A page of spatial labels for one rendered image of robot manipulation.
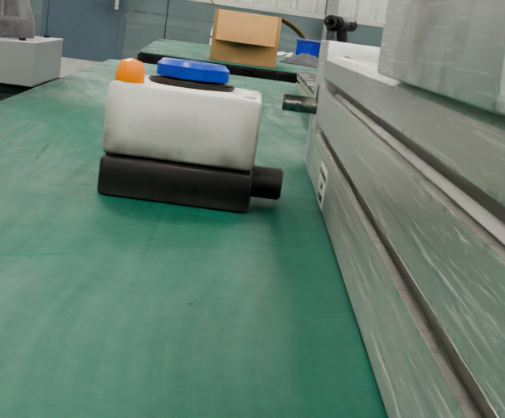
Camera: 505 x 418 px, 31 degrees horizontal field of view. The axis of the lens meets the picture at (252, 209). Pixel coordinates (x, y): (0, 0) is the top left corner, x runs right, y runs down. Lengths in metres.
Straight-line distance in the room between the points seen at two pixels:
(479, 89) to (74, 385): 0.13
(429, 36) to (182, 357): 0.11
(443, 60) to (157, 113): 0.29
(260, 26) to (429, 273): 2.58
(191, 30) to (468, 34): 11.41
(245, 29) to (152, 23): 8.85
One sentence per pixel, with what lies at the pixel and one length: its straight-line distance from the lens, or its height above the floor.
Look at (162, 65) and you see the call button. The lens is 0.50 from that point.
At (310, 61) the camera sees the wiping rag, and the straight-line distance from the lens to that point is 3.52.
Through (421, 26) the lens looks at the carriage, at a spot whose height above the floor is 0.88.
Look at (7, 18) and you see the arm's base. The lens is 1.16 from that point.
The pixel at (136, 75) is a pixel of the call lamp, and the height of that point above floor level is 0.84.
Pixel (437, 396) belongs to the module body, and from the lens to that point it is 0.19.
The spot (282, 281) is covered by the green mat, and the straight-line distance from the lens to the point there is 0.36.
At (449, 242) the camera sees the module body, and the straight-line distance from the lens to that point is 0.20.
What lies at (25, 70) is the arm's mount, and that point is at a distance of 1.08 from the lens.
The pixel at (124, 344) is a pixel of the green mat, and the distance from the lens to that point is 0.27.
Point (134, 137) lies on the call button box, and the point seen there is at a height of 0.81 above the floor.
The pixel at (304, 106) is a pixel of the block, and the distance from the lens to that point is 0.67.
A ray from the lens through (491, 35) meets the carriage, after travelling 0.17.
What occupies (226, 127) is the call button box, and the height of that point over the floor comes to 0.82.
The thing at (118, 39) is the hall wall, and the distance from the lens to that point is 11.59.
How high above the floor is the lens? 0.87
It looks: 11 degrees down
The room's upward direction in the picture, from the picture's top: 8 degrees clockwise
